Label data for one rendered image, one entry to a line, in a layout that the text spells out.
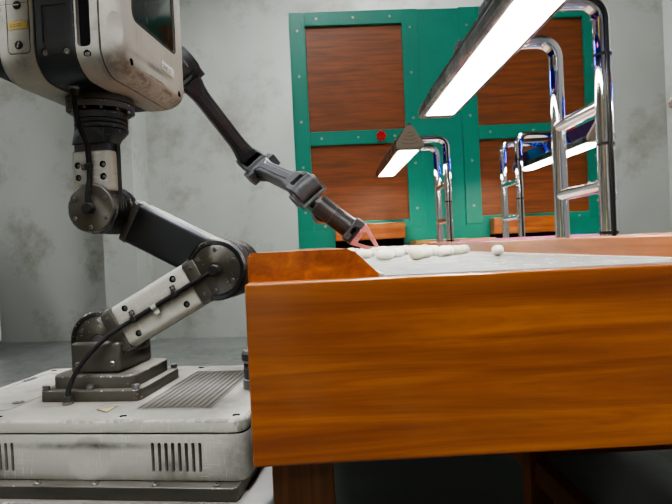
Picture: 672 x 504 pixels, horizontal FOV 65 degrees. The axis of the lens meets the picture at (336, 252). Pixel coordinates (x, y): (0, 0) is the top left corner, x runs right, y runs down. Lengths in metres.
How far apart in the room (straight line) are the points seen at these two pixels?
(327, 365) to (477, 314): 0.14
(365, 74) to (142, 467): 1.85
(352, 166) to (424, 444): 1.92
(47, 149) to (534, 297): 5.36
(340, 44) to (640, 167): 2.66
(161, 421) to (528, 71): 2.11
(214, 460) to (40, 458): 0.33
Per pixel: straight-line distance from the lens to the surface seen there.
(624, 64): 4.52
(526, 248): 0.96
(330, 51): 2.45
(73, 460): 1.13
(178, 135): 5.04
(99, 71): 1.15
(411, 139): 1.55
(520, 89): 2.55
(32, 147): 5.74
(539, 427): 0.51
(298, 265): 0.47
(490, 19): 0.74
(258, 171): 1.66
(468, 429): 0.49
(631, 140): 4.42
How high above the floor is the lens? 0.77
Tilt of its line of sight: 1 degrees down
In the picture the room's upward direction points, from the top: 3 degrees counter-clockwise
